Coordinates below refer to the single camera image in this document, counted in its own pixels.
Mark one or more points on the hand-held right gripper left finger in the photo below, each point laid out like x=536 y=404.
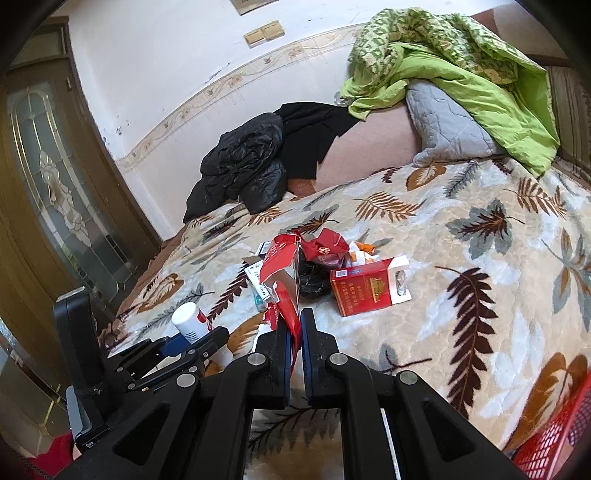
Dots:
x=288 y=369

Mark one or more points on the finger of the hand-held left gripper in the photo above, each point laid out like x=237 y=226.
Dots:
x=178 y=346
x=217 y=337

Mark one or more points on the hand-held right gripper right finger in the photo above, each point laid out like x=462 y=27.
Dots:
x=306 y=369

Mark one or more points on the white bottle with red label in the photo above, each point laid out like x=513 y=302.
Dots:
x=189 y=321

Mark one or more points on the teal packet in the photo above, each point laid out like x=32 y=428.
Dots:
x=262 y=300

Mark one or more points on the black plastic bag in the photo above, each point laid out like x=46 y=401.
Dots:
x=314 y=281

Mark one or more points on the red cigarette carton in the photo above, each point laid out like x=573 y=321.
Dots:
x=360 y=290

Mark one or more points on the torn red carton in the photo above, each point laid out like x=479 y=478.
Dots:
x=277 y=263

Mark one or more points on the small blue and white box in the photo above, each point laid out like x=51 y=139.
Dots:
x=263 y=250

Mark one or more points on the red wrapper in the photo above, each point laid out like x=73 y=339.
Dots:
x=323 y=249

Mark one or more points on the orange and white wrapper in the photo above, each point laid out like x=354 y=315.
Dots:
x=362 y=251

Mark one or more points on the red plastic basket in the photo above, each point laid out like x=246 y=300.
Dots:
x=554 y=443

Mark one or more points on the person's left forearm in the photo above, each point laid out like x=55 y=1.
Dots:
x=51 y=457

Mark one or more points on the leaf print blanket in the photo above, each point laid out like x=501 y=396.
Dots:
x=438 y=300

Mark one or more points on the wooden door with glass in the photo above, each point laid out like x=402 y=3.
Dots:
x=41 y=184

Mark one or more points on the black puffer jacket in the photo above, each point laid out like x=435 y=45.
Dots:
x=240 y=157

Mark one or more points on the black cloth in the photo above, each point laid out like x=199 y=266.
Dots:
x=309 y=134

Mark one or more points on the pink bed sheet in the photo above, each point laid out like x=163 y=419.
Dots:
x=369 y=147

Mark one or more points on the clear plastic piece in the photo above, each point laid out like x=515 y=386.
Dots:
x=340 y=99

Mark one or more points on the grey quilted pillow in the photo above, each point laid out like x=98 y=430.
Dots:
x=448 y=124

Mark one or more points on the green quilt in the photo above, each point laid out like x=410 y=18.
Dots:
x=461 y=60

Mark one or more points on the beige wall switch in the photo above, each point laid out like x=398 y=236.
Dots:
x=273 y=30
x=254 y=38

